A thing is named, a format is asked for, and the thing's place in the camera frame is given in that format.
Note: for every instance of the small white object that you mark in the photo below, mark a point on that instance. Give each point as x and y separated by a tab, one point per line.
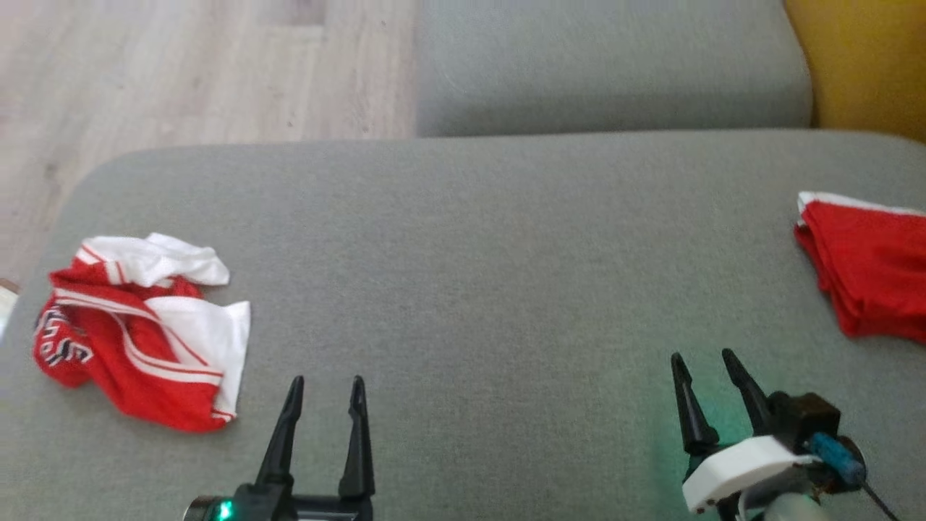
6	307

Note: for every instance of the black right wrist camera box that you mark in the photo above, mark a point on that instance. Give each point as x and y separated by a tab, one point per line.
806	420

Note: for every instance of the large yellow sofa backrest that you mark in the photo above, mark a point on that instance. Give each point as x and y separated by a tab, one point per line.
868	58

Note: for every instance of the folded red garment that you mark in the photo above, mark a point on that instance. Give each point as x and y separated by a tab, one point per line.
868	268

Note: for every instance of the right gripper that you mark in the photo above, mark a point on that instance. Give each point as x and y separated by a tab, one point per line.
731	470

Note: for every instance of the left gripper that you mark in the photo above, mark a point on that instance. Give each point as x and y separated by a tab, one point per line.
275	506

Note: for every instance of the red and white jersey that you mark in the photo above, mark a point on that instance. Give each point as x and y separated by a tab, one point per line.
145	376

